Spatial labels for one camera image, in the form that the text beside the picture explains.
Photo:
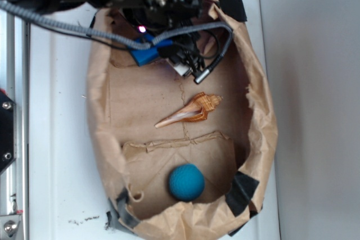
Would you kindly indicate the orange spiral seashell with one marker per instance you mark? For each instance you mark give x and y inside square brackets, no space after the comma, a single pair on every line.
[197,109]

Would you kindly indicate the black octagonal mount plate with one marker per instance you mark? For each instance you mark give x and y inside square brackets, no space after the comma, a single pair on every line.
[7,131]

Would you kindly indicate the teal dimpled ball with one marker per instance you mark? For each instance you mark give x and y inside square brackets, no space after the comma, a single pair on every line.
[186,182]

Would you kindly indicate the aluminium frame rail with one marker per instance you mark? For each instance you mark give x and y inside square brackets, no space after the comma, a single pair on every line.
[15,83]

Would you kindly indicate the blue rectangular block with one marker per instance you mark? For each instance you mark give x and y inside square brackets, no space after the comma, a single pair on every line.
[144,57]

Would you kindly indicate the brown paper bag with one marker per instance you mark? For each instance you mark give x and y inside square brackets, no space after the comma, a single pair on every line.
[233,148]

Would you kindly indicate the white plastic bin lid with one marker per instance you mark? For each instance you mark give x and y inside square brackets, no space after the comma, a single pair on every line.
[66,196]

